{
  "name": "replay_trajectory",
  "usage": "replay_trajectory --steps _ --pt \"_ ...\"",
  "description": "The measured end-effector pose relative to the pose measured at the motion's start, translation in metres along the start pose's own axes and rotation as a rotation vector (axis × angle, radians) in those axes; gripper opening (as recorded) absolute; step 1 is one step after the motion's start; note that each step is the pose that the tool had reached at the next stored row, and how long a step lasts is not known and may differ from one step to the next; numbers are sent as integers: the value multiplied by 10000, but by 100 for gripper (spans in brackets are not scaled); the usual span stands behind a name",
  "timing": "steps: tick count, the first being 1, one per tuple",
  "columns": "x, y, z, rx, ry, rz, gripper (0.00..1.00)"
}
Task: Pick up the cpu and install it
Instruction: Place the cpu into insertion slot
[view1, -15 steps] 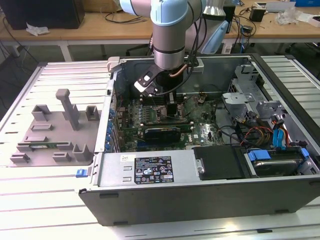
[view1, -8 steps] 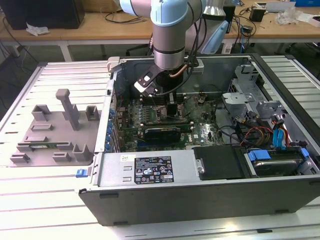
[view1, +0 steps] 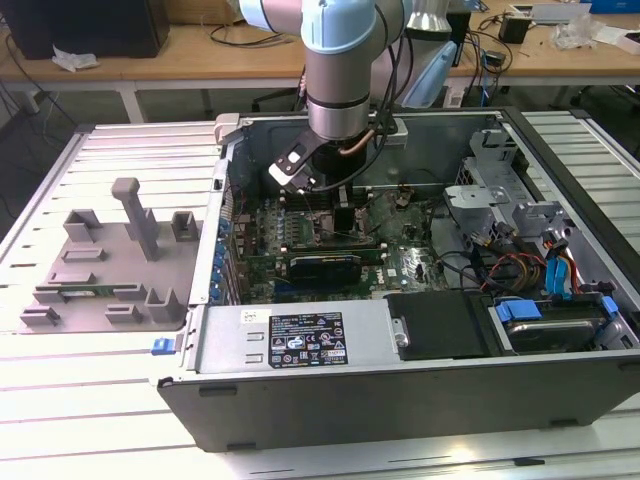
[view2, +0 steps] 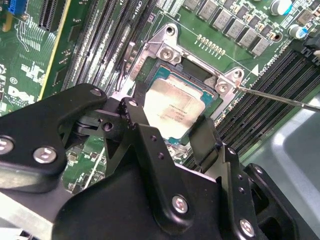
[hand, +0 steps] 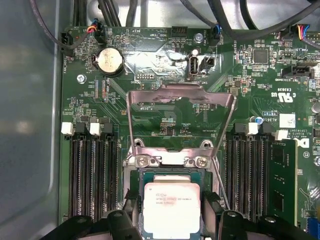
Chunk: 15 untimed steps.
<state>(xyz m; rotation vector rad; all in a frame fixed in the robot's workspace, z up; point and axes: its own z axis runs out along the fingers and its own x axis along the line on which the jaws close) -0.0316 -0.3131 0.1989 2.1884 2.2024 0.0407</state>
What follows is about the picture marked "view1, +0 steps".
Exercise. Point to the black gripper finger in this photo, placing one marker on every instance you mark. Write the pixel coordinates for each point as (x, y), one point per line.
(345, 220)

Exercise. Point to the silver CPU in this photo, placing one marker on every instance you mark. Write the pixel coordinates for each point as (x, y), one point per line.
(331, 233)

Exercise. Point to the thin metal locking lever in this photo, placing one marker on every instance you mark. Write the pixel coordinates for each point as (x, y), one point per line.
(311, 207)

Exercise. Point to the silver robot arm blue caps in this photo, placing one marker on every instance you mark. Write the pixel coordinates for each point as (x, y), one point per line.
(335, 100)

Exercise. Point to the CPU socket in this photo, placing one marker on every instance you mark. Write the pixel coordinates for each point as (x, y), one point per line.
(316, 225)

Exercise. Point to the black RAM slot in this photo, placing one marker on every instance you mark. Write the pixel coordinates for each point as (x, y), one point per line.
(367, 192)
(372, 251)
(310, 245)
(372, 257)
(322, 199)
(322, 204)

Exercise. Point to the black graphics card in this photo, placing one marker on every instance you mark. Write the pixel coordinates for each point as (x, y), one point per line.
(325, 270)

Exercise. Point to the coin cell battery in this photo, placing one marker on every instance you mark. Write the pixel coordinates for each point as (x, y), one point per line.
(404, 199)

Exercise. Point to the green motherboard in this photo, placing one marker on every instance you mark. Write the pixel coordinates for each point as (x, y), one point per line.
(410, 240)

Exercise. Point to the blue expansion card clip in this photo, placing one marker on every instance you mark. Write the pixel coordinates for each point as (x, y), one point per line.
(215, 291)
(225, 227)
(219, 260)
(216, 276)

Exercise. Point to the grey case latch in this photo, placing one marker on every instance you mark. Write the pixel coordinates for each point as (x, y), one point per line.
(225, 125)

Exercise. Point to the silver metal disk bay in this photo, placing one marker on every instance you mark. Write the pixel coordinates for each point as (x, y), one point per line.
(480, 197)

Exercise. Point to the black plastic shroud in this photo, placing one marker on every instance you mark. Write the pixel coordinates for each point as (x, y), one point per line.
(440, 325)

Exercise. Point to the silver power supply with label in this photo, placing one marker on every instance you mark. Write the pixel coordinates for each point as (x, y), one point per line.
(225, 345)

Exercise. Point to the tall black box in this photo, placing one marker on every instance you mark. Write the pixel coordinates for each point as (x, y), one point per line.
(462, 35)

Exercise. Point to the small black plug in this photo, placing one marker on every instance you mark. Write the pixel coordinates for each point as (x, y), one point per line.
(496, 59)

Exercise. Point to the black open PC case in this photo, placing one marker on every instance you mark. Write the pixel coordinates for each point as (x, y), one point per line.
(400, 410)

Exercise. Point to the wooden desk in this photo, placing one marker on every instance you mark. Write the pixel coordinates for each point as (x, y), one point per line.
(175, 60)

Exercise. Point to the black power adapter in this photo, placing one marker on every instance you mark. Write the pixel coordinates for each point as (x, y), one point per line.
(514, 29)

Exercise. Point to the blue case latch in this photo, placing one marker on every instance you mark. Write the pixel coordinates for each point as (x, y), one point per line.
(161, 346)

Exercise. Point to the grey parts rack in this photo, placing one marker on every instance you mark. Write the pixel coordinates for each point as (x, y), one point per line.
(112, 235)

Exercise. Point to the hard disk in blue carrier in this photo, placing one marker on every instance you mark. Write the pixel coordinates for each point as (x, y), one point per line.
(550, 332)

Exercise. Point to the green RAM stick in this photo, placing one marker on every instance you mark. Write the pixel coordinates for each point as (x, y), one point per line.
(107, 290)

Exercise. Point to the grey flat device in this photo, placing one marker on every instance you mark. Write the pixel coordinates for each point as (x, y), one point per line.
(555, 15)

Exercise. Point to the clear plastic bag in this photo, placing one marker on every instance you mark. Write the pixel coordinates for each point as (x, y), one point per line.
(575, 32)

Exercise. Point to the large black box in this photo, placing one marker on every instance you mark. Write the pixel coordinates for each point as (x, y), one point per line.
(90, 30)

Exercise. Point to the white crumpled paper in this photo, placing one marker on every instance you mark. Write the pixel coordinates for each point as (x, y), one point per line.
(75, 59)

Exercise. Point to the white flat box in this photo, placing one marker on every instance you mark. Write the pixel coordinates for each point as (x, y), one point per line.
(620, 40)

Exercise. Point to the blue box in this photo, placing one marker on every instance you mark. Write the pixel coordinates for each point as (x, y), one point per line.
(615, 5)

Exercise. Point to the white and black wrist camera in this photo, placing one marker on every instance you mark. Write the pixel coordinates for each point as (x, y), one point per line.
(290, 160)

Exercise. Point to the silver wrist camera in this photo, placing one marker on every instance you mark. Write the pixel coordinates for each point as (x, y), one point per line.
(395, 131)

